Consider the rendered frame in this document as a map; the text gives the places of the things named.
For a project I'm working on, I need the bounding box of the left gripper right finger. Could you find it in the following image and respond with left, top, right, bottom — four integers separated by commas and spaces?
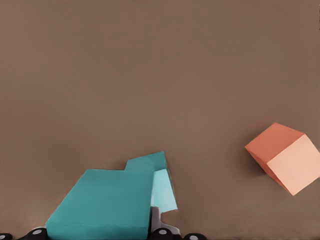
149, 206, 182, 240

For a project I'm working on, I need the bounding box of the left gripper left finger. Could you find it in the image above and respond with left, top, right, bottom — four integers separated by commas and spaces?
15, 225, 49, 240

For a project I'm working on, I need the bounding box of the large blue-green cube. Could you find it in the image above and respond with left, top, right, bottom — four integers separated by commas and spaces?
45, 169, 155, 240

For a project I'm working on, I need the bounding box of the orange cube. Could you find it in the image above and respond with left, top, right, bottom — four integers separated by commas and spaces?
244, 122, 320, 197

